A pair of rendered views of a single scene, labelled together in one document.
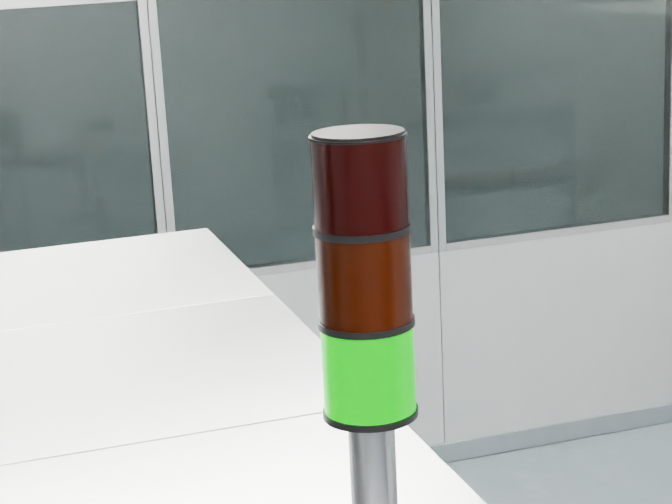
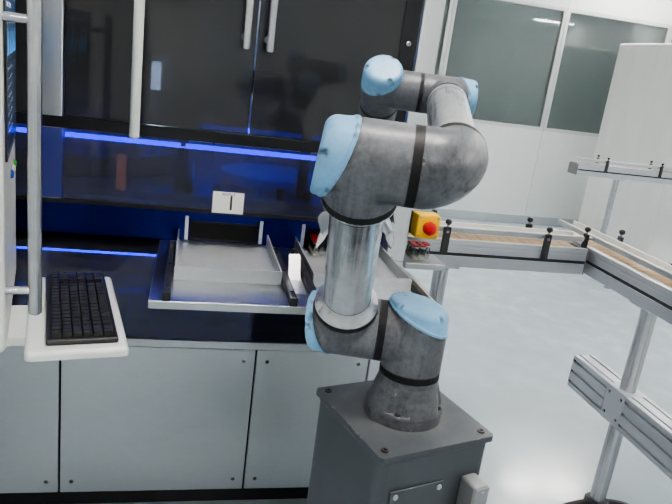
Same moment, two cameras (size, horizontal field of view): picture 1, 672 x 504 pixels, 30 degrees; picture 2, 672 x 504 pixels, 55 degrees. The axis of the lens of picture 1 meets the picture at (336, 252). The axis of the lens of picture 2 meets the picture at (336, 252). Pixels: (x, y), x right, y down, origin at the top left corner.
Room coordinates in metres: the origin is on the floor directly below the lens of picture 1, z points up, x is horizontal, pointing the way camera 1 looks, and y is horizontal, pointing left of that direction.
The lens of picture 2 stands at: (-1.33, -0.03, 1.42)
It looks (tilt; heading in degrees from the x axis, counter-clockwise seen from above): 16 degrees down; 3
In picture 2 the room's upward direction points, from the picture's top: 8 degrees clockwise
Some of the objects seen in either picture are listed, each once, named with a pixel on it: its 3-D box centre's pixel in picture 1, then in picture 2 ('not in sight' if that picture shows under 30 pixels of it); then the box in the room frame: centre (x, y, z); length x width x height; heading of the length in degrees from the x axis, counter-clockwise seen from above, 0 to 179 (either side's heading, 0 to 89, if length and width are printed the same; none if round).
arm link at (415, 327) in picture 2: not in sight; (412, 332); (-0.18, -0.13, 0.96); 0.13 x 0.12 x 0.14; 91
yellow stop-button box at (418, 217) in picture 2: not in sight; (424, 224); (0.60, -0.18, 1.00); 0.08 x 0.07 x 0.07; 17
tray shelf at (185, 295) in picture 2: not in sight; (290, 276); (0.30, 0.17, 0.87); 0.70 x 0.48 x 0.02; 107
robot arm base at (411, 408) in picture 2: not in sight; (406, 388); (-0.18, -0.14, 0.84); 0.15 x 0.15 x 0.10
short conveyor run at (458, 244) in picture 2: not in sight; (487, 241); (0.82, -0.41, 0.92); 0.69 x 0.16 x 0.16; 107
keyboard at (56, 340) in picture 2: not in sight; (78, 303); (0.03, 0.62, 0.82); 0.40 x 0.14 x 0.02; 28
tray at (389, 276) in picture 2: not in sight; (348, 262); (0.41, 0.03, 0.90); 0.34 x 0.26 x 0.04; 17
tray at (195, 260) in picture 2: not in sight; (225, 254); (0.31, 0.35, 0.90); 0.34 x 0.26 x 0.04; 17
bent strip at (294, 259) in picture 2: not in sight; (297, 273); (0.21, 0.14, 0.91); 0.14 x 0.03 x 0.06; 17
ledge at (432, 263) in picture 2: not in sight; (418, 259); (0.64, -0.18, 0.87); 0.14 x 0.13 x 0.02; 17
